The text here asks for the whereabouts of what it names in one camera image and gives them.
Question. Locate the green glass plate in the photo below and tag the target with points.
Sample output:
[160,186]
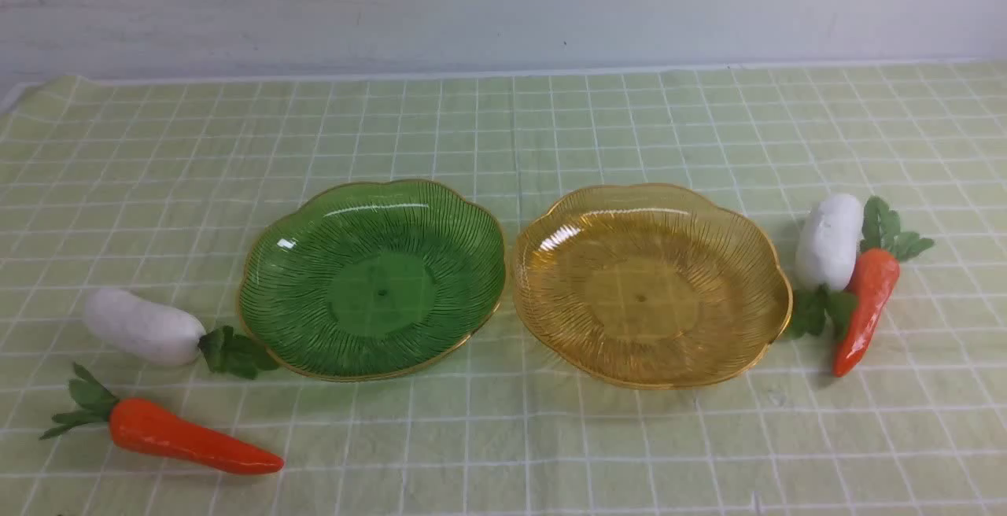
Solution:
[373,280]

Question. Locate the amber glass plate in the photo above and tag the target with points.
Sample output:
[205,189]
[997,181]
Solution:
[650,286]

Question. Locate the orange carrot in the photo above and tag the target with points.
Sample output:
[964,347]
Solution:
[143,427]
[883,247]

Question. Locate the white radish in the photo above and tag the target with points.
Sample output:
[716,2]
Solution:
[825,257]
[170,337]

